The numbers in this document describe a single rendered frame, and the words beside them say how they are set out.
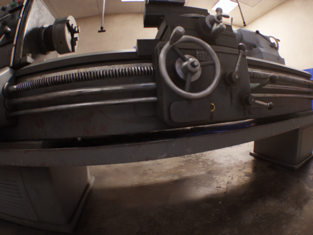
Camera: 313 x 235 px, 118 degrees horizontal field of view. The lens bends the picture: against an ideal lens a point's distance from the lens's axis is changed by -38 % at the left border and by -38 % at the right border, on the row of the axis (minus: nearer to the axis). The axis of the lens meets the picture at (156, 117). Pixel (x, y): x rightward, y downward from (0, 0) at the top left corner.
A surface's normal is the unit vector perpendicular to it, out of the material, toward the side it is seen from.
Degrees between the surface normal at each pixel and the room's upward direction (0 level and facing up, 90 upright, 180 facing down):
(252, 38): 94
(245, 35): 94
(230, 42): 90
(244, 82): 90
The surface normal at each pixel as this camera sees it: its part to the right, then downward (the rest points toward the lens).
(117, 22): 0.18, 0.05
